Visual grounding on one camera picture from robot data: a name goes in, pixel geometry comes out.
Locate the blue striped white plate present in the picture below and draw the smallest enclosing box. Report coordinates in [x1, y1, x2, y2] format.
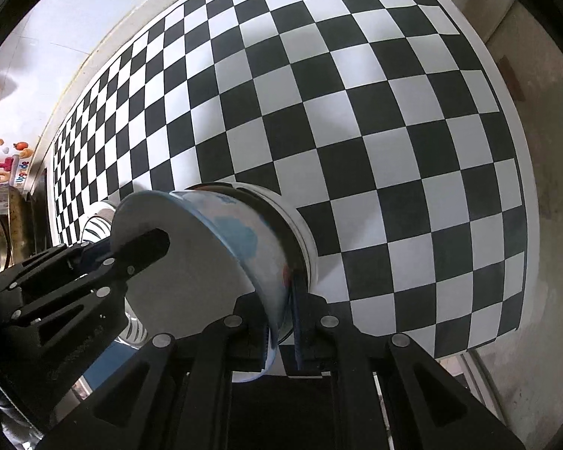
[77, 201, 148, 348]

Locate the black and white checkered mat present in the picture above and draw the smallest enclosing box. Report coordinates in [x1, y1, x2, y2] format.
[51, 0, 528, 362]

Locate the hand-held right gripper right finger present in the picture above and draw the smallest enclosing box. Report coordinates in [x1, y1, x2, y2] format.
[288, 274, 526, 450]

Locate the white ceramic bowl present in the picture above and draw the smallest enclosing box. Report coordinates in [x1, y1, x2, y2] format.
[202, 182, 319, 345]

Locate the fruit print sticker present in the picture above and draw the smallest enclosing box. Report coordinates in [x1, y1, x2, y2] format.
[0, 138, 33, 198]

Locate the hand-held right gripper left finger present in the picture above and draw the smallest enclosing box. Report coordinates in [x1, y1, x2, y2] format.
[35, 291, 277, 450]

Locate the brown wooden board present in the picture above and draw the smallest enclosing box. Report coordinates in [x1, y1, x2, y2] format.
[7, 186, 33, 263]

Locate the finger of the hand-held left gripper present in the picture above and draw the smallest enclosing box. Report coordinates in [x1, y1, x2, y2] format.
[9, 227, 171, 333]
[0, 241, 118, 294]

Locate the black box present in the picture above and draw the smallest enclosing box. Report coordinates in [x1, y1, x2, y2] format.
[28, 169, 52, 250]

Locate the blue floral bowl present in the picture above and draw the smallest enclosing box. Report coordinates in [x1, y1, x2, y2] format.
[110, 186, 294, 383]

